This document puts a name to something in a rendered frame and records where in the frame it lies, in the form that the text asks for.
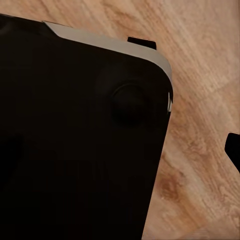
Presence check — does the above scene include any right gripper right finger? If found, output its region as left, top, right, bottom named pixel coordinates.
left=225, top=133, right=240, bottom=172

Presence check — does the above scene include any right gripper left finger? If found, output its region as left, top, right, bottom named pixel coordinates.
left=0, top=133, right=26, bottom=192

